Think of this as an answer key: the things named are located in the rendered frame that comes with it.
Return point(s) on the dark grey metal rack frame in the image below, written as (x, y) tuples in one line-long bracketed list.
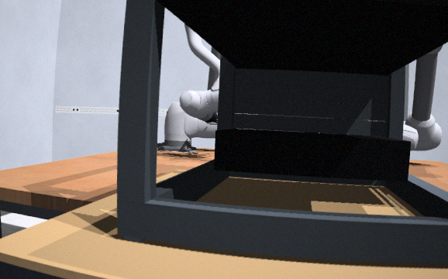
[(338, 59)]

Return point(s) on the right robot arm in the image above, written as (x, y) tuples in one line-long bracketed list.
[(180, 126)]

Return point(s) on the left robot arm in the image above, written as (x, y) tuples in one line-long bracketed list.
[(426, 134)]

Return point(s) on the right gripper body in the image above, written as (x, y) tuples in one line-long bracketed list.
[(213, 118)]

